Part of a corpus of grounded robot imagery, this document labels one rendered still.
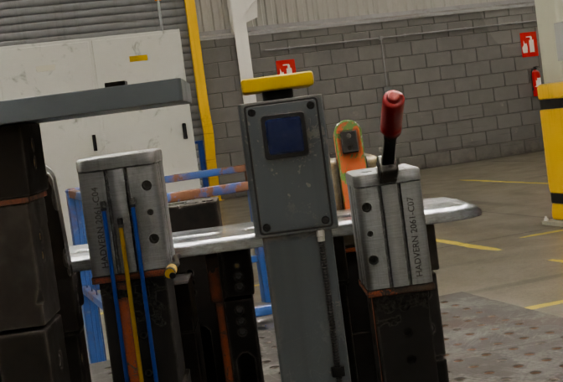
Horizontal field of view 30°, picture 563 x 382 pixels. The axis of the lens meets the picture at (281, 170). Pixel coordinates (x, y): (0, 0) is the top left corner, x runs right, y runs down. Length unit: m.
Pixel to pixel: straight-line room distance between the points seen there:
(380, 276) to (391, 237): 0.04
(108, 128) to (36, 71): 0.77
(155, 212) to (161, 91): 0.22
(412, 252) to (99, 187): 0.31
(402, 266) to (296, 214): 0.21
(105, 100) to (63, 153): 8.32
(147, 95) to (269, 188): 0.13
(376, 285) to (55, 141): 8.16
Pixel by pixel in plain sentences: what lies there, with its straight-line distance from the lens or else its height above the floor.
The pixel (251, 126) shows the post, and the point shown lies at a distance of 0.86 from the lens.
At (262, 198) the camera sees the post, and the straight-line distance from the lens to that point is 0.86.
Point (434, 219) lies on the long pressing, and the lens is 1.16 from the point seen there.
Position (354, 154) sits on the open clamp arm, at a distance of 1.37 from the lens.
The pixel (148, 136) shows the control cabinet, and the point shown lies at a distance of 9.26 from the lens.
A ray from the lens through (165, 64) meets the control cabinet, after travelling 9.33.
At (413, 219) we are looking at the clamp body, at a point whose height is 1.01.
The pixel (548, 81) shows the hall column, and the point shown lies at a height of 1.12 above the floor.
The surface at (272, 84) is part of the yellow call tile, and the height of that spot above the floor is 1.15.
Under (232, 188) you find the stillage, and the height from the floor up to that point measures 0.93.
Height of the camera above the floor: 1.13
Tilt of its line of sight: 3 degrees down
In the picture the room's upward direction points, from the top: 7 degrees counter-clockwise
